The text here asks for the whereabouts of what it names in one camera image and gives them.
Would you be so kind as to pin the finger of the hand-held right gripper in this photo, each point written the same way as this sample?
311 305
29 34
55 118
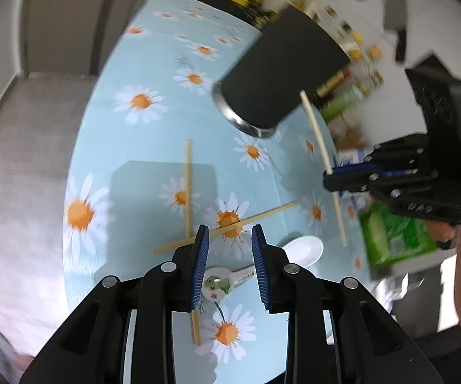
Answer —
358 169
350 184

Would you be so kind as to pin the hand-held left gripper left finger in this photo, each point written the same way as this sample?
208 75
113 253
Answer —
199 264

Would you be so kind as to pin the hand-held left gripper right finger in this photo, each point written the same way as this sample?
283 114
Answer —
260 268

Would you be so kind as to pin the wooden chopstick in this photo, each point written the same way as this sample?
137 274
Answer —
270 212
189 188
314 128

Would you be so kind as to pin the black utensil holder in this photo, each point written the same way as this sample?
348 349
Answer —
278 72

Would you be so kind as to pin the person's right hand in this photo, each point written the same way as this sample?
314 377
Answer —
442 234

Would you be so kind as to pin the white blue salt bag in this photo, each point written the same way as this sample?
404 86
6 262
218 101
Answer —
354 156

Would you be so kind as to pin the green print white spoon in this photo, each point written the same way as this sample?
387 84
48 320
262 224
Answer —
214 284

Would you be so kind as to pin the brown spice jar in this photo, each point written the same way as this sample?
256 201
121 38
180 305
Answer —
348 138

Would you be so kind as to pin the green packet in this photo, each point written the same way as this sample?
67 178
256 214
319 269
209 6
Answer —
342 104

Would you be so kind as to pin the green plastic bag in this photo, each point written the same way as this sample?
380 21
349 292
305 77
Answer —
394 240

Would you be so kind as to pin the blue daisy print tablecloth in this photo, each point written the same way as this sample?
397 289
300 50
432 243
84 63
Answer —
134 208

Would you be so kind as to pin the row of condiment bottles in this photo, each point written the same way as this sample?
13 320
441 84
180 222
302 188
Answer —
358 52

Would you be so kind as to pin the grey door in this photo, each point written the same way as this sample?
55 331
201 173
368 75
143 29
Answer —
74 16

